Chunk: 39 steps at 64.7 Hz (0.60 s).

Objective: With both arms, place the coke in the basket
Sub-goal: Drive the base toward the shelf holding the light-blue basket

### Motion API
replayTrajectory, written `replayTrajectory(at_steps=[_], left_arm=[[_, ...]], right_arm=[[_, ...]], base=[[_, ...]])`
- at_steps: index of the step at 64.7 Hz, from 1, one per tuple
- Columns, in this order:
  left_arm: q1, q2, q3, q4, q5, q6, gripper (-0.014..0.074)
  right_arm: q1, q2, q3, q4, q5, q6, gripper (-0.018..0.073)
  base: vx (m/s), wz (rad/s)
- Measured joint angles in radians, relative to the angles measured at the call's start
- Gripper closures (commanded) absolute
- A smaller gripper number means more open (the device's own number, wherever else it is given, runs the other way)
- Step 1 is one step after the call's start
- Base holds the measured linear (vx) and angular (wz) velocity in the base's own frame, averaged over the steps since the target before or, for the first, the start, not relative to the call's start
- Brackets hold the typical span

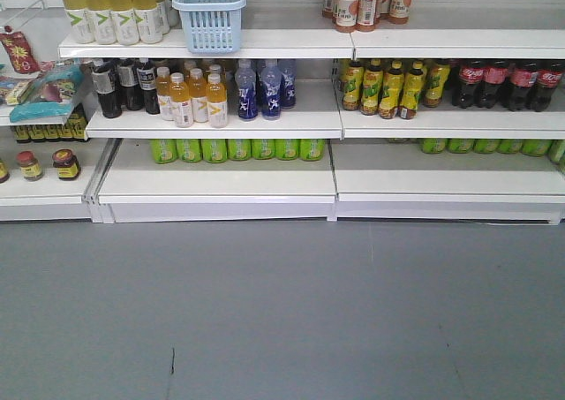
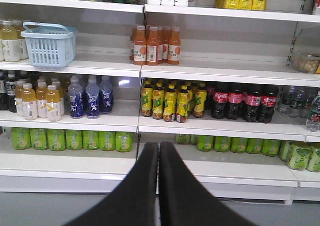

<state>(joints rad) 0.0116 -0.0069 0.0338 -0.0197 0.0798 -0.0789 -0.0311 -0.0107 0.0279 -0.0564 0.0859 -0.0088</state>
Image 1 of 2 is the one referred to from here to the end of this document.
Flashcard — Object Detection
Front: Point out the light blue plastic basket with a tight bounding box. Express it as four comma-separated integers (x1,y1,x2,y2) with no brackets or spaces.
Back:
172,0,246,55

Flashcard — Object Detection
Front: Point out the teal snack bag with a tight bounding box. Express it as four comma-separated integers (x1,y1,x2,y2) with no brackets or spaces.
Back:
9,64,86,124

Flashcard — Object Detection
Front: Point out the red snack bag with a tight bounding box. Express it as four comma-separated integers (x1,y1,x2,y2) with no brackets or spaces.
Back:
1,26,40,74

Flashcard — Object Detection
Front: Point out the dark tea bottle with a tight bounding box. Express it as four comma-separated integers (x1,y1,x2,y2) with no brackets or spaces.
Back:
91,58,122,118
136,57,160,115
117,58,144,110

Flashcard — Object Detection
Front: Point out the yellow label tea bottle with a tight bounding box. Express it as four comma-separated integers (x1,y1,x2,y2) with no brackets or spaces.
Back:
378,59,404,119
340,60,365,111
360,58,384,116
398,60,425,120
423,59,450,108

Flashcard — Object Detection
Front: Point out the coke bottle red label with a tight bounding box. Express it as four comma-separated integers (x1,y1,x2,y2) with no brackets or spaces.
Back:
475,59,510,109
451,58,486,109
526,60,564,112
506,59,539,111

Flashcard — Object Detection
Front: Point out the pale yellow drink bottle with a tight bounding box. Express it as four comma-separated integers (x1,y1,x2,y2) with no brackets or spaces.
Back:
62,0,95,44
86,0,117,45
132,0,163,44
109,0,139,46

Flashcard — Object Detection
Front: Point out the blue sports drink bottle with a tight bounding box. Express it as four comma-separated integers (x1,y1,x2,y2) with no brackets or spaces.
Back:
278,59,297,109
261,59,283,120
235,59,258,121

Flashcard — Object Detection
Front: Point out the green drink bottle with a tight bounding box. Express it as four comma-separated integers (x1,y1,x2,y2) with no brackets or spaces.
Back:
201,139,229,163
149,139,178,164
251,139,275,160
227,139,252,162
176,139,202,163
275,139,300,161
299,139,326,162

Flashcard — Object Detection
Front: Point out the sauce jar red lid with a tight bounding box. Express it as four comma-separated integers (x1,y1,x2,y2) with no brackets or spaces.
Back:
52,148,81,181
16,150,43,182

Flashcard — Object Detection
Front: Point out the white shelf unit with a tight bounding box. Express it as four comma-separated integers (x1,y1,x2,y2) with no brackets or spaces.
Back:
1,0,564,224

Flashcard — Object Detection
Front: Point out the small orange drink bottle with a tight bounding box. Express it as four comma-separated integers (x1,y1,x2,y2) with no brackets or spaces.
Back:
206,73,228,128
156,66,173,121
169,72,193,128
189,68,208,123

